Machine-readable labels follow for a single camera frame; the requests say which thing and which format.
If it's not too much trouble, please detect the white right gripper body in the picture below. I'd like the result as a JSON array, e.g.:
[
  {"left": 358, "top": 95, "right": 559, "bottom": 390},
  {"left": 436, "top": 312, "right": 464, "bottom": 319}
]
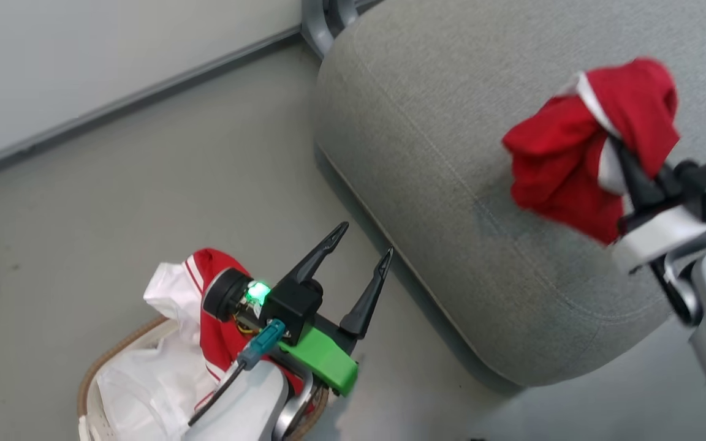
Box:
[{"left": 611, "top": 205, "right": 706, "bottom": 274}]

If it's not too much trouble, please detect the woven laundry basket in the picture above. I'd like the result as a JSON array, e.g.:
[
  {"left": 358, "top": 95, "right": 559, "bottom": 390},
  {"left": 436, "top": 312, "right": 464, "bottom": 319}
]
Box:
[{"left": 77, "top": 315, "right": 330, "bottom": 441}]

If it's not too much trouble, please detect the grey fabric sofa seat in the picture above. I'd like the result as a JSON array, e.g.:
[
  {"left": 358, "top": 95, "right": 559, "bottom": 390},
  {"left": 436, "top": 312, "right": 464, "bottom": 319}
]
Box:
[{"left": 313, "top": 0, "right": 706, "bottom": 388}]

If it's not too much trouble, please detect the grey baseboard strip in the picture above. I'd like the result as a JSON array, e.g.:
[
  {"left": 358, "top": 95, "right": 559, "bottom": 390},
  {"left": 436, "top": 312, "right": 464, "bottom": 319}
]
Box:
[{"left": 0, "top": 24, "right": 303, "bottom": 179}]

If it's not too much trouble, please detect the red garment with white stripes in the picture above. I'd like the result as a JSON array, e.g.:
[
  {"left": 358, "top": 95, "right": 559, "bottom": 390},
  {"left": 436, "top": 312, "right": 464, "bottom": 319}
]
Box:
[{"left": 182, "top": 247, "right": 306, "bottom": 412}]

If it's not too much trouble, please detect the red garment with white trim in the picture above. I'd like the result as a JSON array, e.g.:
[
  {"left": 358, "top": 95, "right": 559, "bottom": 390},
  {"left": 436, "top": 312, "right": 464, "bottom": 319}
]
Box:
[{"left": 502, "top": 57, "right": 681, "bottom": 246}]

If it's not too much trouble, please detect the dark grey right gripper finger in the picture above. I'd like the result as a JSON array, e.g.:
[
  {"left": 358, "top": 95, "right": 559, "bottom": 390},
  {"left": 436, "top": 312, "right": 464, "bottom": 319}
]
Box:
[{"left": 613, "top": 139, "right": 667, "bottom": 213}]

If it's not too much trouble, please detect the grey metal chair base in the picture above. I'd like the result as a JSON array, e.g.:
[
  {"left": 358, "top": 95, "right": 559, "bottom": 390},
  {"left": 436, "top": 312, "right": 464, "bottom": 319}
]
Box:
[{"left": 301, "top": 0, "right": 385, "bottom": 59}]

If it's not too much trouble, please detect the black cable with teal plug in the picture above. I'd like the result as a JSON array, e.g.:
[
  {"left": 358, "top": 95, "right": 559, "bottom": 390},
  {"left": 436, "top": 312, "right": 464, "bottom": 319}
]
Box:
[{"left": 188, "top": 318, "right": 287, "bottom": 427}]

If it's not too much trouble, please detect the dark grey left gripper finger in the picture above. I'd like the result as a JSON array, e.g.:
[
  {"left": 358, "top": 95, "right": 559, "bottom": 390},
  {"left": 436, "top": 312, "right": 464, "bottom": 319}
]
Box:
[
  {"left": 278, "top": 221, "right": 351, "bottom": 288},
  {"left": 339, "top": 246, "right": 395, "bottom": 340}
]

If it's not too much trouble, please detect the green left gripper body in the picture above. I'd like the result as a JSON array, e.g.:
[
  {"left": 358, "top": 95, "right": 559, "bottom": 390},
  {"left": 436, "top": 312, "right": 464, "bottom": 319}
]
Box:
[{"left": 276, "top": 312, "right": 359, "bottom": 398}]

